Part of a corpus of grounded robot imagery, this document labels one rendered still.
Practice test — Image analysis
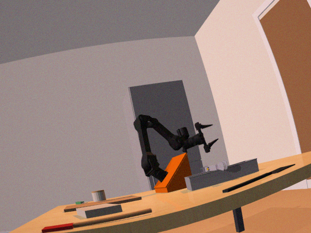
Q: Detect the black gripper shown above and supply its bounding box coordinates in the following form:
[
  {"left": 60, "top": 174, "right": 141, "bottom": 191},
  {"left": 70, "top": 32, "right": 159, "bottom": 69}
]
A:
[{"left": 190, "top": 122, "right": 218, "bottom": 153}]

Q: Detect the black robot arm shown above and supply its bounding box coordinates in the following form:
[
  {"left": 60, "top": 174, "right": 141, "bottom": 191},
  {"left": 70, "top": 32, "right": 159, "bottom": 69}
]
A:
[{"left": 134, "top": 115, "right": 193, "bottom": 182}]

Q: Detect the pale pink flat rectangular slab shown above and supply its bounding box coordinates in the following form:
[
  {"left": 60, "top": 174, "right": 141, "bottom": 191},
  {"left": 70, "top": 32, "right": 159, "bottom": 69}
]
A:
[{"left": 76, "top": 203, "right": 122, "bottom": 218}]

